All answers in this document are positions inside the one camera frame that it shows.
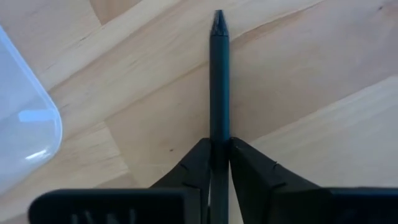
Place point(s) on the black pen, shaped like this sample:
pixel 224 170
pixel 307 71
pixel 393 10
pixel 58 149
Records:
pixel 219 77

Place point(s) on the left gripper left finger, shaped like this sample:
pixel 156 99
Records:
pixel 199 168

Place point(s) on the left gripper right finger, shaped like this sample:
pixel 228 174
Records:
pixel 258 186

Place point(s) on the clear plastic bin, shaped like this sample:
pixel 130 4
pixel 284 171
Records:
pixel 25 124

